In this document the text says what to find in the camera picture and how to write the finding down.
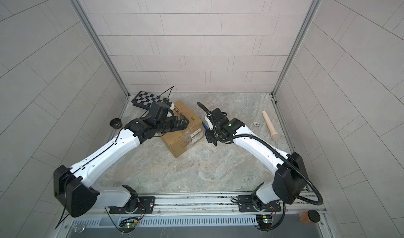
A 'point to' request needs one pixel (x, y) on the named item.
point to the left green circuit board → (128, 225)
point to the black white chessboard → (145, 99)
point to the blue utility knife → (205, 126)
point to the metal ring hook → (79, 228)
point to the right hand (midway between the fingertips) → (207, 137)
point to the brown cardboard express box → (180, 140)
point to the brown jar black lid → (306, 217)
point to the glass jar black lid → (116, 123)
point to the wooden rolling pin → (275, 136)
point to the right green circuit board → (265, 221)
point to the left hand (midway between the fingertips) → (187, 122)
